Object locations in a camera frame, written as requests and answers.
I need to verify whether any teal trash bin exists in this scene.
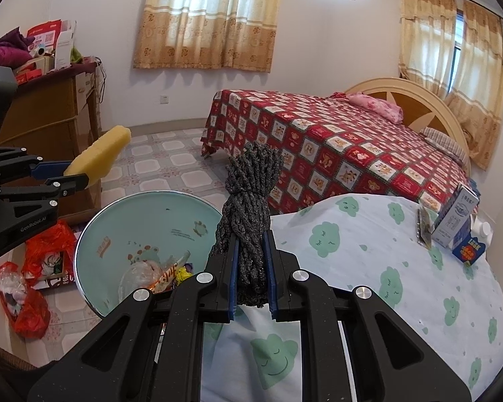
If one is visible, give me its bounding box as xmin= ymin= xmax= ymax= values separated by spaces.
xmin=73 ymin=191 xmax=222 ymax=318

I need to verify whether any black foam net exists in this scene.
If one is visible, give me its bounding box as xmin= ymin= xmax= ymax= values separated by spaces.
xmin=209 ymin=142 xmax=283 ymax=308

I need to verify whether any yellow plastic bag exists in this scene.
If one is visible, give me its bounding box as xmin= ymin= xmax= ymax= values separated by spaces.
xmin=175 ymin=266 xmax=192 ymax=285

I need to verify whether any red orange snack wrapper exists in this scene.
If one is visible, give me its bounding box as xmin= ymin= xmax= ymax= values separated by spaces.
xmin=148 ymin=263 xmax=185 ymax=294

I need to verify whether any pink pillow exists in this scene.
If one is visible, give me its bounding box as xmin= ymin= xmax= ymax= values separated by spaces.
xmin=346 ymin=92 xmax=403 ymax=124

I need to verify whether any cream wooden headboard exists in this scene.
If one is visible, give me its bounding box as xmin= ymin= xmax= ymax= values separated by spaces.
xmin=344 ymin=77 xmax=468 ymax=152

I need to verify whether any purple cloth on cabinet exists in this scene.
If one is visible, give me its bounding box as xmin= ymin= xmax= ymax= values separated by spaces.
xmin=0 ymin=27 xmax=34 ymax=69

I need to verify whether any red bag on floor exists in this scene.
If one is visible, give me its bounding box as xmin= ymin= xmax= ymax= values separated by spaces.
xmin=21 ymin=220 xmax=77 ymax=287

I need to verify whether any beige curtain behind bed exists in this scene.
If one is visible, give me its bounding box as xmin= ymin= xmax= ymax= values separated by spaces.
xmin=399 ymin=0 xmax=503 ymax=171

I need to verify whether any bed with red checkered cover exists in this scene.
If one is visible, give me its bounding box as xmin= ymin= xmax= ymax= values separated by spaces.
xmin=202 ymin=90 xmax=468 ymax=213

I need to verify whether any beige side window curtain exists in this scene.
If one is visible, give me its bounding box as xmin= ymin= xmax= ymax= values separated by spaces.
xmin=133 ymin=0 xmax=281 ymax=73

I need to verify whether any yellow sponge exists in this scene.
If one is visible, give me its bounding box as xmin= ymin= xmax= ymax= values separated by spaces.
xmin=63 ymin=125 xmax=131 ymax=187

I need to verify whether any red bag with clear plastic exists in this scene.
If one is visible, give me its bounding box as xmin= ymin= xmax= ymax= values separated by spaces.
xmin=0 ymin=261 xmax=51 ymax=339

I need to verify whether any brown wooden cabinet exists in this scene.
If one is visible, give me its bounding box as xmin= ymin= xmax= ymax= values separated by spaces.
xmin=0 ymin=61 xmax=104 ymax=225

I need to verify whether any blue milk carton white cap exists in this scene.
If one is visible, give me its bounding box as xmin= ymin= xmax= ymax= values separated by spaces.
xmin=452 ymin=219 xmax=493 ymax=266

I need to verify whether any striped pillow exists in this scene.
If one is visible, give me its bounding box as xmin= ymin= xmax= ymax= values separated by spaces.
xmin=420 ymin=127 xmax=470 ymax=168

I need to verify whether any grey tall carton box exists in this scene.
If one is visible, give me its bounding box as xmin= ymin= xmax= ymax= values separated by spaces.
xmin=432 ymin=183 xmax=480 ymax=247

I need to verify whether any red white box on cabinet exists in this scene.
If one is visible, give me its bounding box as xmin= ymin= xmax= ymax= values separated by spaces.
xmin=27 ymin=19 xmax=77 ymax=74

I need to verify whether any small dark snack packet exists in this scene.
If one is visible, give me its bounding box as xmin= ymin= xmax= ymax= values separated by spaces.
xmin=417 ymin=206 xmax=432 ymax=250

